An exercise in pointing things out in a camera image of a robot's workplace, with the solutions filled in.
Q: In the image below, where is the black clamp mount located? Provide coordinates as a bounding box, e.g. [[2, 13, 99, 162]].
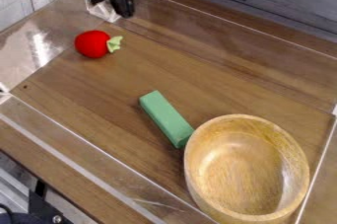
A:
[[28, 181, 74, 224]]

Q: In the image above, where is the black cable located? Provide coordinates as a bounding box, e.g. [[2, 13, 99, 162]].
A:
[[0, 202, 15, 224]]

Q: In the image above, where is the clear acrylic barrier wall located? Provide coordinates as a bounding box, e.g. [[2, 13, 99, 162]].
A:
[[0, 0, 337, 224]]

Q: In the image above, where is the red plush strawberry toy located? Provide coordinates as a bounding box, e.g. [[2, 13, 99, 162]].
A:
[[74, 30, 123, 58]]

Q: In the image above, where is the wooden bowl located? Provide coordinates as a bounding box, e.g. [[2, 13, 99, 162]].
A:
[[184, 114, 309, 224]]

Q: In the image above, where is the green rectangular block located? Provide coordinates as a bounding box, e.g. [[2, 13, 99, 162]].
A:
[[140, 91, 194, 149]]

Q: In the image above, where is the clear acrylic corner bracket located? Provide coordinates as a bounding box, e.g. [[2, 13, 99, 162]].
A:
[[84, 0, 123, 23]]

